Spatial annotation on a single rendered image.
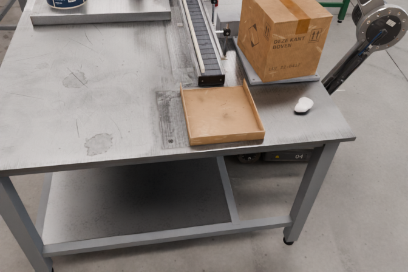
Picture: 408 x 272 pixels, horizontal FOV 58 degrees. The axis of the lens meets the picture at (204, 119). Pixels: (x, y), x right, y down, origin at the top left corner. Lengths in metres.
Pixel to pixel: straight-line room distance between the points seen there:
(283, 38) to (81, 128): 0.80
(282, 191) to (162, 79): 1.07
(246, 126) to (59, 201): 1.03
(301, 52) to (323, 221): 1.04
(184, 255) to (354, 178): 1.14
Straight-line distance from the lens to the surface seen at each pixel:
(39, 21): 1.98
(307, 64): 1.56
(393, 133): 2.85
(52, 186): 2.00
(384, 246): 2.23
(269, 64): 1.46
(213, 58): 1.56
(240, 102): 1.42
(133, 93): 1.46
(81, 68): 1.63
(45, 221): 1.89
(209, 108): 1.38
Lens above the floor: 1.75
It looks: 43 degrees down
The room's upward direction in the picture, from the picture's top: 3 degrees clockwise
